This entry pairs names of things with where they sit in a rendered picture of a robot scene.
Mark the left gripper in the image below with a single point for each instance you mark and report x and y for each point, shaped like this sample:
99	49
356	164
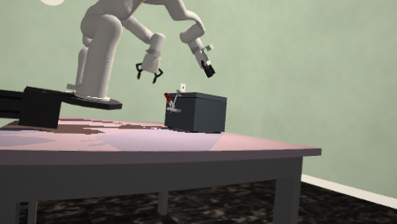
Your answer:
150	64

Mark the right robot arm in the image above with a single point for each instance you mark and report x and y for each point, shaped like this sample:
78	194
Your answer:
102	23

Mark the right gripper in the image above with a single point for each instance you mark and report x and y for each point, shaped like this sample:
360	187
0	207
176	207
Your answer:
204	63

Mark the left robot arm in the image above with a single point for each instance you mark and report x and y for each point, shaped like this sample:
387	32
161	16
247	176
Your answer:
155	40

